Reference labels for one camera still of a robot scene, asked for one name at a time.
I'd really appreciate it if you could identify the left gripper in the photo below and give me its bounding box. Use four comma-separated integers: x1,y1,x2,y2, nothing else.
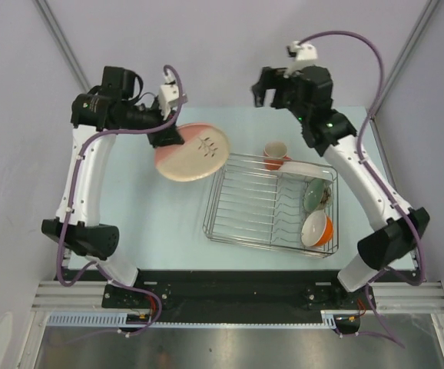
119,97,184,148

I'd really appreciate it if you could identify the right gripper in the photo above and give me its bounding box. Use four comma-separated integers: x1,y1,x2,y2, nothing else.
249,68,307,124

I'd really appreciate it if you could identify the pink cream floral plate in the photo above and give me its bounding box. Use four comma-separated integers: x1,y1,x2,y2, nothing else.
154,123,230,182

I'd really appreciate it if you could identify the white grey-rimmed deep plate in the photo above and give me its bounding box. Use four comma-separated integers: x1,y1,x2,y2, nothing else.
277,161,333,182

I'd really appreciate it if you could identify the metal wire dish rack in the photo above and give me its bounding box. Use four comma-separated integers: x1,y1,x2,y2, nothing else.
203,154,339,258

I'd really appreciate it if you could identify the green floral bowl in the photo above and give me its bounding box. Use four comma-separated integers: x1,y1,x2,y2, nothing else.
303,178,333,212

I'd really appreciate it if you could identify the orange white bowl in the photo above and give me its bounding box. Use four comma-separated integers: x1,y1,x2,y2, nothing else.
301,211,334,247

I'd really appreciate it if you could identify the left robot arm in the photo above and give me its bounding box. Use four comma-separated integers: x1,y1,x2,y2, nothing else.
41,65,187,308

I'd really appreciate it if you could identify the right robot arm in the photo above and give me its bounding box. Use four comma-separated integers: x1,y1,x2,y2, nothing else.
251,66,430,308

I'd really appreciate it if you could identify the orange white mug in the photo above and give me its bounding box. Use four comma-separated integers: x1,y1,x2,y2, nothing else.
263,141,291,171

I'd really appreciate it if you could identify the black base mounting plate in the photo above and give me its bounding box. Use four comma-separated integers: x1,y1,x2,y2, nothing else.
54,267,426,334

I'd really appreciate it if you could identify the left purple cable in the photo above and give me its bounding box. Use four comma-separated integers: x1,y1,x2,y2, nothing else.
52,64,189,345

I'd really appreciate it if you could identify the purple cable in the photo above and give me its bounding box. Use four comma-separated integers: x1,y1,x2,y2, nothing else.
52,64,189,345
297,30,426,349

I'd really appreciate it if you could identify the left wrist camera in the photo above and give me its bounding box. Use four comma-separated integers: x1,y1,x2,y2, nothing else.
157,76,187,120

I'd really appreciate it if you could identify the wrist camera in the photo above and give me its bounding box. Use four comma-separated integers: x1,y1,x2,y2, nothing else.
285,41,318,76
157,76,187,120

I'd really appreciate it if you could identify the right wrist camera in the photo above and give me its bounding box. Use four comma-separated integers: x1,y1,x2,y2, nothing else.
285,41,318,76

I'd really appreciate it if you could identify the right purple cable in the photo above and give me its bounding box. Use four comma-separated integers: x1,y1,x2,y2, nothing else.
297,30,426,349

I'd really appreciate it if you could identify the left aluminium frame post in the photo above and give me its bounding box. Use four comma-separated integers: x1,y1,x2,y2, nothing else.
32,0,92,103

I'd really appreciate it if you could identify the aluminium frame post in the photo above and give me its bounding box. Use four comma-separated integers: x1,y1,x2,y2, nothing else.
32,0,92,103
373,0,441,117

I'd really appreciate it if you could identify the right aluminium frame post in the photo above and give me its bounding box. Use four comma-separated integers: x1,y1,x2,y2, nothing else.
373,0,441,117

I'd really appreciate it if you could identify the aluminium front rail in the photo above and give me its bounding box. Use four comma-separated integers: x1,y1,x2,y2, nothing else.
31,281,444,314

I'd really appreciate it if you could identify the white slotted cable duct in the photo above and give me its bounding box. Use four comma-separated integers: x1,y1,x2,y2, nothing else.
47,312,336,329

